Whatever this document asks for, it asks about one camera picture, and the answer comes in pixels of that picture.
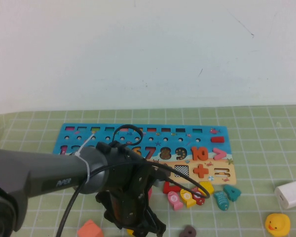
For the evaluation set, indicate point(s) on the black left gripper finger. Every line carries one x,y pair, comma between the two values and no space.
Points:
156,225
140,232

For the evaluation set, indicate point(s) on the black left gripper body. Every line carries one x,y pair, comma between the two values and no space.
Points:
123,207

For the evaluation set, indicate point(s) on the yellow number six piece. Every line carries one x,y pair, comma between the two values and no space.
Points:
130,232

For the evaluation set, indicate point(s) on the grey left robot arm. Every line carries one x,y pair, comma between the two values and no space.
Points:
39,170

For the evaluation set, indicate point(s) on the brown number eight piece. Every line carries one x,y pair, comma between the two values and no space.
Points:
183,233

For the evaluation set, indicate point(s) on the red number seven piece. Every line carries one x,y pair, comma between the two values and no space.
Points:
167,188

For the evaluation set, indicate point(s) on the yellow pentagon piece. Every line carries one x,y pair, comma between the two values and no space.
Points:
207,187

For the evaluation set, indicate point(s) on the orange plus sign piece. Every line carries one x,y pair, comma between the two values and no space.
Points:
201,170

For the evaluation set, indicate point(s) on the orange number ten piece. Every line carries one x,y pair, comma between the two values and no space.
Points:
194,153

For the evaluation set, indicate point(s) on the teal number four piece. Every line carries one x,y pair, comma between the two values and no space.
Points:
234,193

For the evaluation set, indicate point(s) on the blue wooden number puzzle board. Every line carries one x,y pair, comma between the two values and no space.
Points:
207,148

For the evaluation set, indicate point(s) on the pink greater-than sign piece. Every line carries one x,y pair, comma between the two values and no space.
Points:
222,153

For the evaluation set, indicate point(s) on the red minus sign piece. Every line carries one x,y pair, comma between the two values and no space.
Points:
217,139

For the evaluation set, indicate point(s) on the pink wooden cube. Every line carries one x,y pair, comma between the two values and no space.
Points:
150,193

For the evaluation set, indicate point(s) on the pink wooden fish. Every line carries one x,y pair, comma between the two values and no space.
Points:
174,198

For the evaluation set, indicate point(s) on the orange wooden block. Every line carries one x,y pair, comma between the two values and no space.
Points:
88,229

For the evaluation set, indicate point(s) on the yellow wooden fish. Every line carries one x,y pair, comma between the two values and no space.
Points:
187,197

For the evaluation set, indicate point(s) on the red wooden fish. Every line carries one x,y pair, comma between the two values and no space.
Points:
199,200

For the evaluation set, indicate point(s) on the white zip tie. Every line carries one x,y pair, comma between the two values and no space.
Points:
84,163

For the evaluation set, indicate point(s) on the teal wooden fish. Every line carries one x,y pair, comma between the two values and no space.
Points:
220,200

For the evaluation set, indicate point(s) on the yellow rubber duck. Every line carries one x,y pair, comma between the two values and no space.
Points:
277,223

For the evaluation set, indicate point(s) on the white power adapter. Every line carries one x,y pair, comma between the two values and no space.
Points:
289,195

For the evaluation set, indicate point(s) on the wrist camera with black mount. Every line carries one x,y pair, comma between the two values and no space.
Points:
148,177

